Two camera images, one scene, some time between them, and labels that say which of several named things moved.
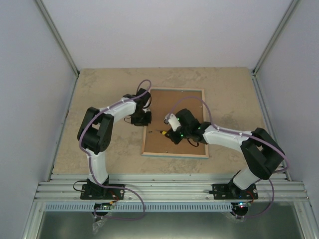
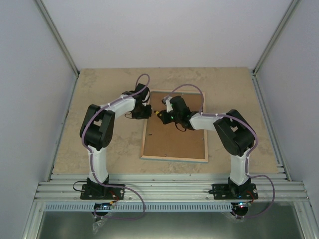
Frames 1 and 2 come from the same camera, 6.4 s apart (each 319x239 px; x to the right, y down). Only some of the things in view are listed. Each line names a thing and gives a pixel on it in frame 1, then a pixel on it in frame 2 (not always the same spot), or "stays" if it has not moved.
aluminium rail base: x=169 y=187 stays
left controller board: x=102 y=205 stays
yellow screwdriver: x=163 y=132 → x=157 y=112
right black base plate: x=229 y=191 stays
